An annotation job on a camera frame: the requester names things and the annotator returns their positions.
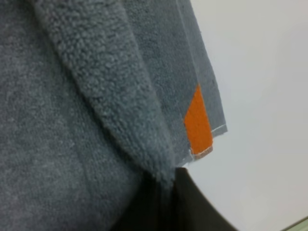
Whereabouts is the grey towel with orange pattern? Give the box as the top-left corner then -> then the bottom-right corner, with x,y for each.
0,0 -> 227,231

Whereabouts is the light green plastic tray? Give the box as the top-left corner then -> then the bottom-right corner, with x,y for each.
282,217 -> 308,231

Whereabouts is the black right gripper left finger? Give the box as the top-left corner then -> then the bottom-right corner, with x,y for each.
113,173 -> 173,231

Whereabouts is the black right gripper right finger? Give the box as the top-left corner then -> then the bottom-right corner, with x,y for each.
172,167 -> 236,231

